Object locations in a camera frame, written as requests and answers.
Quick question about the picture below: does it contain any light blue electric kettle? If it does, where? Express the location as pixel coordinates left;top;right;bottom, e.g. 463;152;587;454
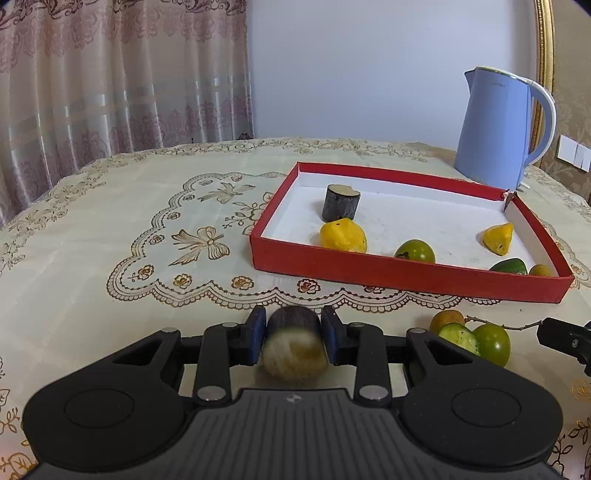
453;66;557;192

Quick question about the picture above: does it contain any yellow fruit piece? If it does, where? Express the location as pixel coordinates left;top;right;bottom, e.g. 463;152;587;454
482;222;515;256
320;219;368;254

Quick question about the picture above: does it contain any white wall switch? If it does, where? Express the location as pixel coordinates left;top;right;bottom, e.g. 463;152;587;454
555;135;591;172

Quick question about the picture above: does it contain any cut green cucumber piece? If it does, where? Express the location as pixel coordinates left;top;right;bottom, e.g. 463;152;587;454
436;323;482;356

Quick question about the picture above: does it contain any round green fruit with twig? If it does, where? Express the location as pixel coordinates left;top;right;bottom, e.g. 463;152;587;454
472;323;512;367

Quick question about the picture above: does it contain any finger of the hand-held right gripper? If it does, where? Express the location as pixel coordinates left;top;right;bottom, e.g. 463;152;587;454
538;318;591;370

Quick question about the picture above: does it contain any dark eggplant chunk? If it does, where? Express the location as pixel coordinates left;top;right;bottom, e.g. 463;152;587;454
322;184;362;222
261;305;331;381

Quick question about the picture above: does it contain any dark green cucumber piece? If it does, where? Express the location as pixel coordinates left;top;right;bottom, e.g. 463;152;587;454
488;258;528;276

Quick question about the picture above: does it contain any pink patterned curtain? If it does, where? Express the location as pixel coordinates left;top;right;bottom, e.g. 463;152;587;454
0;0;254;227

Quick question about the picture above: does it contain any thin brown twig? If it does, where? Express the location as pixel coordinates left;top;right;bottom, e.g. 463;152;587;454
464;315;543;332

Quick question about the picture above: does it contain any gold frame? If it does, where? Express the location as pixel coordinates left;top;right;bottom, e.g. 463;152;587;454
529;0;556;167

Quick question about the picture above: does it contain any red cardboard box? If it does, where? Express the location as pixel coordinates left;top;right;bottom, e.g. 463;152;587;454
250;161;574;304

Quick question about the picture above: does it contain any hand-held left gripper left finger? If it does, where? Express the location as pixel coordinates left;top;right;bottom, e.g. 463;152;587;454
104;305;269;407

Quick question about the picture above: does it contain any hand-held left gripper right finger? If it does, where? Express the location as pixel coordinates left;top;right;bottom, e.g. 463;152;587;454
321;305;483;409

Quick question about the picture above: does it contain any round green lime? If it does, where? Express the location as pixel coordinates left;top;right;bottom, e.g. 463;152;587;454
394;239;436;265

